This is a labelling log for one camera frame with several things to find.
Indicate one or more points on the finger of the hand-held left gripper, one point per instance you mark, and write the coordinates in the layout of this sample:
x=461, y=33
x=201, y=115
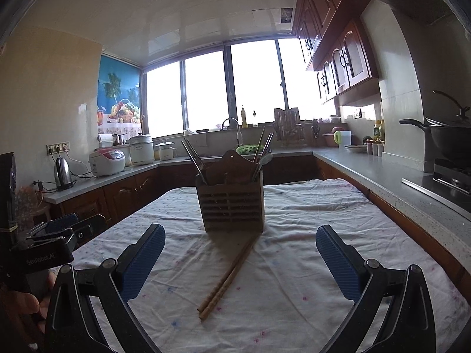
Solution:
x=90, y=228
x=60, y=222

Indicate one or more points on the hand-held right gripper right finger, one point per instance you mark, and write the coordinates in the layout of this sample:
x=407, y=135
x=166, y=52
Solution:
x=338, y=264

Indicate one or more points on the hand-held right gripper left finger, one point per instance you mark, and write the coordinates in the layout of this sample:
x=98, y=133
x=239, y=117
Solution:
x=145, y=261

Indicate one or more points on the light wooden chopstick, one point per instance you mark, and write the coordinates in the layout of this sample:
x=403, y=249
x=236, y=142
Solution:
x=208, y=297
x=211, y=304

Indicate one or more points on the wooden utensil holder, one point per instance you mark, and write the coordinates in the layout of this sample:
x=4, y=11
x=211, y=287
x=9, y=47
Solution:
x=230, y=206

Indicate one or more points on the person's left hand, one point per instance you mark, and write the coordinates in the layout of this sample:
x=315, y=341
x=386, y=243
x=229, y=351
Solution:
x=18, y=309

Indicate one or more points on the steel electric kettle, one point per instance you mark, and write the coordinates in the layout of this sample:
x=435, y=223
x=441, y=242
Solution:
x=63, y=174

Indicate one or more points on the pink and white rice cooker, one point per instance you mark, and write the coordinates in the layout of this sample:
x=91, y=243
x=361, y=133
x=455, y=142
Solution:
x=106, y=163

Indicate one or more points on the white speckled tablecloth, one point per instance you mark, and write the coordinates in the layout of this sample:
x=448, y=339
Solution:
x=294, y=209

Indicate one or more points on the paper towel roll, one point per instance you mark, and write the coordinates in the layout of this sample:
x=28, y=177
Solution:
x=105, y=142

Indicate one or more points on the large white electric cooker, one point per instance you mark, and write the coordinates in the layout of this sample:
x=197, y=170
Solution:
x=141, y=152

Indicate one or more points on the small white pot glass lid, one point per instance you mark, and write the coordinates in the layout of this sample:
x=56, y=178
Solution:
x=165, y=152

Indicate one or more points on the white plate with food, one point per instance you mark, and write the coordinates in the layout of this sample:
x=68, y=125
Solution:
x=356, y=149

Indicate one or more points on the pink plastic basin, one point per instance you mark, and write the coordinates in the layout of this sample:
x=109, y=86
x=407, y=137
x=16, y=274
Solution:
x=329, y=139

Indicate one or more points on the metal spoon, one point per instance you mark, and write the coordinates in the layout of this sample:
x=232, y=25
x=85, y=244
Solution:
x=265, y=160

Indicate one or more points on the thin brown chopstick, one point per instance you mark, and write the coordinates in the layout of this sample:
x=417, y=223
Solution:
x=260, y=144

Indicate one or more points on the steel gas stove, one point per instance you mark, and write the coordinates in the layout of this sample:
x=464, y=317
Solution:
x=452, y=176

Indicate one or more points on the small white container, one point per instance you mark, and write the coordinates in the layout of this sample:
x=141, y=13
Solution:
x=335, y=119

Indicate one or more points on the green plastic colander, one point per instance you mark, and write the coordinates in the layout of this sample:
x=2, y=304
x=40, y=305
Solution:
x=246, y=149

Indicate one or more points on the metal dish rack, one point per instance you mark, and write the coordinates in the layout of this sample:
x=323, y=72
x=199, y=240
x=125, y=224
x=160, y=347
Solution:
x=289, y=125

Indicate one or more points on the curved metal faucet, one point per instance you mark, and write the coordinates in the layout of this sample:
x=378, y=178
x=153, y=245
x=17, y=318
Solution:
x=239, y=138

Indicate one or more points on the black wok with lid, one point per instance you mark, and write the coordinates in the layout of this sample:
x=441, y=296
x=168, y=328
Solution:
x=450, y=141

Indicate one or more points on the yellow dish soap bottle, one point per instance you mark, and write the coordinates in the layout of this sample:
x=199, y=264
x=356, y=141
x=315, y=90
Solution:
x=244, y=119

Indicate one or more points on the large kitchen window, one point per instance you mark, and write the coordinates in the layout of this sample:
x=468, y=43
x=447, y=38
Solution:
x=206, y=92

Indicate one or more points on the wall socket strip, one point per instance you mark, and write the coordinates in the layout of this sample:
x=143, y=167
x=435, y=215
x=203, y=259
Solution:
x=57, y=148

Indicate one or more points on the tropical fruit wall poster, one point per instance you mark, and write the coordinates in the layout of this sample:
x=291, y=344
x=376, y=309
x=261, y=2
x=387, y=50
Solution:
x=117, y=88

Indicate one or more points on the brown wooden wall cabinet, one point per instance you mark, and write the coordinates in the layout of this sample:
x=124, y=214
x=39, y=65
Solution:
x=320, y=0
x=353, y=59

